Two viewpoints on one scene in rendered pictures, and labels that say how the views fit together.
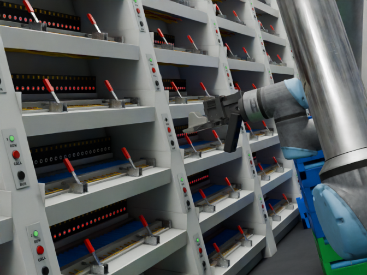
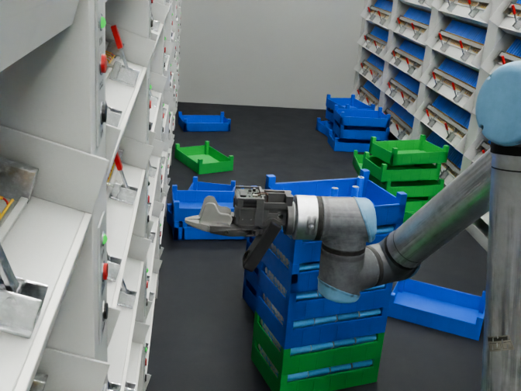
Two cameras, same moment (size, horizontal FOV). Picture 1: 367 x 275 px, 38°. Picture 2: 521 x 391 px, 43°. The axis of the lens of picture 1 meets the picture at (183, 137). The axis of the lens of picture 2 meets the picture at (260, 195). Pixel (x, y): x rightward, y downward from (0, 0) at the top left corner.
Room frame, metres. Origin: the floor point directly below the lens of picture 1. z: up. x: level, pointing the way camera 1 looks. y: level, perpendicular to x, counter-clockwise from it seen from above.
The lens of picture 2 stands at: (0.53, 0.51, 1.10)
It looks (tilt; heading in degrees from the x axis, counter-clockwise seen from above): 20 degrees down; 328
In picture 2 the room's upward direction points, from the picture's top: 5 degrees clockwise
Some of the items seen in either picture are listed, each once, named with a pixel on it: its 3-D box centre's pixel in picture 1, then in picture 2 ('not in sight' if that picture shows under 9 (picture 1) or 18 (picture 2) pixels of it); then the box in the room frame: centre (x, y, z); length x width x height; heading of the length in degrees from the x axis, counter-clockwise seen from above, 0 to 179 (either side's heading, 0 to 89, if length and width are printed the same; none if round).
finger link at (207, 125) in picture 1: (208, 125); (231, 227); (1.57, -0.08, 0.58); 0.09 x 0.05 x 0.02; 65
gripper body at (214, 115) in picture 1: (227, 111); (261, 212); (1.56, -0.14, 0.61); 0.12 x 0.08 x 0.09; 65
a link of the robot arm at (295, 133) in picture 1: (299, 136); (344, 269); (1.49, -0.31, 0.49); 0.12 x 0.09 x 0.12; 91
